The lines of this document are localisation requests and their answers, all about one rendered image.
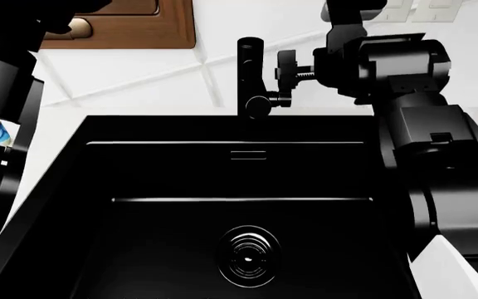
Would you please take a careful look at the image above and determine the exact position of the white wall switch plate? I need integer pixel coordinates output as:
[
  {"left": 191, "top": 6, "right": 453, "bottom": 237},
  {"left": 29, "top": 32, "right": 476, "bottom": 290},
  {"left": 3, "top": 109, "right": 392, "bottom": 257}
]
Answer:
[
  {"left": 376, "top": 0, "right": 413, "bottom": 23},
  {"left": 412, "top": 0, "right": 465, "bottom": 23}
]

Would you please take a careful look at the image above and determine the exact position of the brass round cabinet knob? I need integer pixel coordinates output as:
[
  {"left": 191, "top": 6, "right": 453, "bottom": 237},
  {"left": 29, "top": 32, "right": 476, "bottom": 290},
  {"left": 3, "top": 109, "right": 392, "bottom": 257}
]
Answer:
[{"left": 66, "top": 17, "right": 94, "bottom": 40}]

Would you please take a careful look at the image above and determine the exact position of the brown wooden cabinet door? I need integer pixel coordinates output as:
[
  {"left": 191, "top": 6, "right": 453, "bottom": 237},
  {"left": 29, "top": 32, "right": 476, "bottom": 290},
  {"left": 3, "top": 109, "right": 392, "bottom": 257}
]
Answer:
[{"left": 39, "top": 0, "right": 197, "bottom": 50}]

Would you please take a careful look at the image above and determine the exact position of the round black sink drain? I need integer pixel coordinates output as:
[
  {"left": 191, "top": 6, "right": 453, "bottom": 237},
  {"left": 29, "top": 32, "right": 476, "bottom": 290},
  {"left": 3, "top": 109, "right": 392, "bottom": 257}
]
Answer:
[{"left": 216, "top": 224, "right": 284, "bottom": 289}]

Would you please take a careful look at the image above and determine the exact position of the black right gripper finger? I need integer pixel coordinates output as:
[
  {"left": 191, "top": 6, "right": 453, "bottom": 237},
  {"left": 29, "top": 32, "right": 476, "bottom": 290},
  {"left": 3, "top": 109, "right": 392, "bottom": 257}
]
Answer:
[
  {"left": 276, "top": 48, "right": 300, "bottom": 71},
  {"left": 272, "top": 67, "right": 301, "bottom": 94}
]

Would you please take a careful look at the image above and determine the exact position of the black sink faucet column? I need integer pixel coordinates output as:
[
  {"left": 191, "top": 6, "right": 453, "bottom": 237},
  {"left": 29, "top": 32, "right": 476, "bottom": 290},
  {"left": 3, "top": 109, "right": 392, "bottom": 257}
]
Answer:
[{"left": 237, "top": 36, "right": 265, "bottom": 119}]

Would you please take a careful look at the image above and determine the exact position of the black faucet lever handle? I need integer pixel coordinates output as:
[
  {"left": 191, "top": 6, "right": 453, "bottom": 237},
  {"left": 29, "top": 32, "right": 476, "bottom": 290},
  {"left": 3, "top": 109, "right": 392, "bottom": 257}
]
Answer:
[{"left": 245, "top": 90, "right": 295, "bottom": 120}]

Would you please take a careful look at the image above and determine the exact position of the black kitchen sink basin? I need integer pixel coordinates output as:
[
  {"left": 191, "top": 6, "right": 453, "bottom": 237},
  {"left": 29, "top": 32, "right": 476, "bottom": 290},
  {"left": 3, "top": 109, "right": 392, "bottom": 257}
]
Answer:
[{"left": 0, "top": 114, "right": 425, "bottom": 299}]

